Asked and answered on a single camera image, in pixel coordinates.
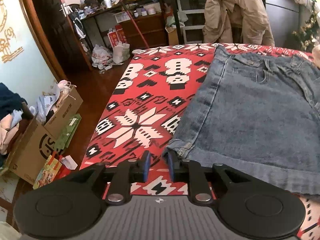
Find colourful gift bag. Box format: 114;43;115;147
32;154;63;190

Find green plastic bag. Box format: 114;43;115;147
164;12;188;30

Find white drawer unit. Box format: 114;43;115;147
176;0;213;45

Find large cardboard box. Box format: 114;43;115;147
8;84;84;186

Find green flat box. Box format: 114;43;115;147
53;113;82;153

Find printed white plastic bag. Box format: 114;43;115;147
91;44;114;70

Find blue denim shorts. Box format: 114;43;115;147
162;45;320;196

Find red patterned blanket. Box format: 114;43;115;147
79;42;320;240

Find red broom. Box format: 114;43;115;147
119;1;150;50

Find chair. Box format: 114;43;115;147
231;22;244;43

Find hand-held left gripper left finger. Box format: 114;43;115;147
65;151;152;206

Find black desk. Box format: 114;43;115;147
160;0;215;45

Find yellow cardboard box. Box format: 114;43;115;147
167;27;180;46

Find small Christmas tree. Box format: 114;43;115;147
292;4;320;53

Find plain white plastic bag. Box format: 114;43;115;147
112;42;131;64

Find red printed box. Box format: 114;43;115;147
107;29;120;48
115;24;128;44

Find dark wooden door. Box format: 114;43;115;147
24;0;94;82

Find wooden dresser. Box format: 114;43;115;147
114;12;168;48

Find gold wall decoration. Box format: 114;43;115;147
0;0;25;63

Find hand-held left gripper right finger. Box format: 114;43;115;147
166;152;254;205

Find beige jacket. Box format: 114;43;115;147
202;0;275;47

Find pile of pale clothes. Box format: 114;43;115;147
0;110;20;155

